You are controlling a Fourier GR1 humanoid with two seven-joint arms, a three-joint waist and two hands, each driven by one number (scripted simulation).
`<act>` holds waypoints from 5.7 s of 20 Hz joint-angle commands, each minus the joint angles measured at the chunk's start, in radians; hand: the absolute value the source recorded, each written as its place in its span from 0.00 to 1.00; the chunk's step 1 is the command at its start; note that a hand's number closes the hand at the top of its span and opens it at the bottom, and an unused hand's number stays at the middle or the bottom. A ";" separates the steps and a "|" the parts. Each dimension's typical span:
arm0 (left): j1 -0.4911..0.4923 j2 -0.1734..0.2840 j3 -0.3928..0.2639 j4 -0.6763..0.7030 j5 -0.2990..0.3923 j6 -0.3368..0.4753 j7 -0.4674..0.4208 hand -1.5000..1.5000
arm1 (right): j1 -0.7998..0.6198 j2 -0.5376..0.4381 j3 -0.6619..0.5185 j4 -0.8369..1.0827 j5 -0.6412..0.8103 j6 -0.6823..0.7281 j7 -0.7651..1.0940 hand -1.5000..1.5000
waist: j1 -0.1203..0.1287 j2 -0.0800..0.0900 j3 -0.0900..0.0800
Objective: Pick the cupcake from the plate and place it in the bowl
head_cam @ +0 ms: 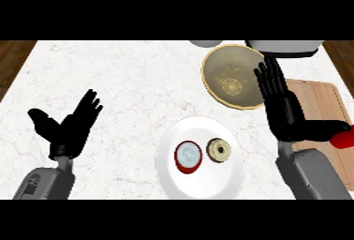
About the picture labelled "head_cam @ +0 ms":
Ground red round object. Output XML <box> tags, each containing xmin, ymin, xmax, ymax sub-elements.
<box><xmin>328</xmin><ymin>124</ymin><xmax>354</xmax><ymax>150</ymax></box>

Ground olive bowl with gold rim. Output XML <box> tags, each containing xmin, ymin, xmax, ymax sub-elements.
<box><xmin>201</xmin><ymin>44</ymin><xmax>269</xmax><ymax>111</ymax></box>

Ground white plate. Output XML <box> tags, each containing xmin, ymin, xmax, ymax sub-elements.
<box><xmin>155</xmin><ymin>116</ymin><xmax>245</xmax><ymax>201</ymax></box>

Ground cream ring-shaped pastry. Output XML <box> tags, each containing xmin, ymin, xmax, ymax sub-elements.
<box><xmin>205</xmin><ymin>137</ymin><xmax>233</xmax><ymax>164</ymax></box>

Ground pale wooden cutting board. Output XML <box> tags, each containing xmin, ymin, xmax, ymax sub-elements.
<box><xmin>283</xmin><ymin>78</ymin><xmax>354</xmax><ymax>192</ymax></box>

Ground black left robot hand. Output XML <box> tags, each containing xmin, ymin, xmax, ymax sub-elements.
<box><xmin>27</xmin><ymin>88</ymin><xmax>105</xmax><ymax>161</ymax></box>

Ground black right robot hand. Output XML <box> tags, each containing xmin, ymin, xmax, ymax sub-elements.
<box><xmin>254</xmin><ymin>57</ymin><xmax>353</xmax><ymax>143</ymax></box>

